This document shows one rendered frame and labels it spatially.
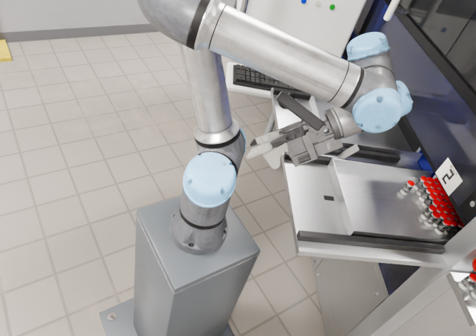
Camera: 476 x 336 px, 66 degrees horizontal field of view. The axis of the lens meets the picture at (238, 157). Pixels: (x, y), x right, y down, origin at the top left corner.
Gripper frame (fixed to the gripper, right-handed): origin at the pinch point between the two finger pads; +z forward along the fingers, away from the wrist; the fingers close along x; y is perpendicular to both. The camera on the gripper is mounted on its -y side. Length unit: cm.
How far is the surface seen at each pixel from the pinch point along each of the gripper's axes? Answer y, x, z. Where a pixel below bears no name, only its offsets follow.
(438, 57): 1, 36, -58
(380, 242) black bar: 36.0, 7.8, -21.1
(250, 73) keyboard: -17, 76, -4
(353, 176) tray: 24.3, 29.3, -23.0
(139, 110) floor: -27, 163, 79
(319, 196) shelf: 23.0, 18.6, -11.2
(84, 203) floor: 10, 91, 100
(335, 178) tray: 21.4, 23.4, -17.4
